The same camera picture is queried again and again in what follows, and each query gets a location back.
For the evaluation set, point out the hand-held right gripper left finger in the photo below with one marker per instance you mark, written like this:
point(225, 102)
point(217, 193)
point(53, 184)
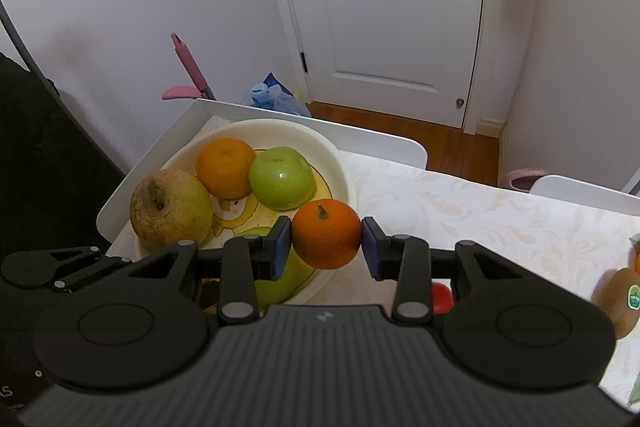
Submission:
point(280, 247)

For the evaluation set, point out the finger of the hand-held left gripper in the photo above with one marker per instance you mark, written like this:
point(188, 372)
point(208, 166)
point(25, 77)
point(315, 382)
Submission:
point(30, 269)

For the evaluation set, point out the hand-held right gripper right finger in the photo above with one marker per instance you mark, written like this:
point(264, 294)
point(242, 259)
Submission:
point(371, 247)

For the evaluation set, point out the green apple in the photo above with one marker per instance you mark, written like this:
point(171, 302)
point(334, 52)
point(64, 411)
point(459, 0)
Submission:
point(282, 177)
point(287, 282)

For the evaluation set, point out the small tangerine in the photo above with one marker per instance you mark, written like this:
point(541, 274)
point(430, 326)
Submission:
point(326, 234)

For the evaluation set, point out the large orange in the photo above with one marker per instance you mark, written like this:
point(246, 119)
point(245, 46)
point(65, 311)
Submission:
point(225, 167)

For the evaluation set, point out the duck print plate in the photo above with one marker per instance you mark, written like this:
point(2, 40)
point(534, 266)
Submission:
point(330, 157)

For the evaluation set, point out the wrinkled yellow apple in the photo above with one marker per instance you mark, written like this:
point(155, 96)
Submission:
point(170, 207)

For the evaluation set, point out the red cherry tomato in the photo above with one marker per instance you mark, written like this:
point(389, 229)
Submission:
point(442, 297)

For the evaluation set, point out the black cloth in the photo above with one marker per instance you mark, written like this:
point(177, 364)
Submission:
point(50, 167)

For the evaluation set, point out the blue plastic bag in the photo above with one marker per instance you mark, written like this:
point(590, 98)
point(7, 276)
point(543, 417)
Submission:
point(280, 99)

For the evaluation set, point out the pink round bin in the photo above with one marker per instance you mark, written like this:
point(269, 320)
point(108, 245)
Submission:
point(522, 179)

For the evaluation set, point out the dark door hinge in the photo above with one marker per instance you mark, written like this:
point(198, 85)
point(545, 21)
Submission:
point(303, 62)

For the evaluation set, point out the black curved tube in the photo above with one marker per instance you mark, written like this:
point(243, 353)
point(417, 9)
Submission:
point(15, 37)

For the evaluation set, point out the white panel door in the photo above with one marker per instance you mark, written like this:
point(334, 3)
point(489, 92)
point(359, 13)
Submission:
point(380, 7)

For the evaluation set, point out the brown kiwi with sticker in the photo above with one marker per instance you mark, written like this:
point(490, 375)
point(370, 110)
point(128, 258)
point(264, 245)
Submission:
point(617, 302)

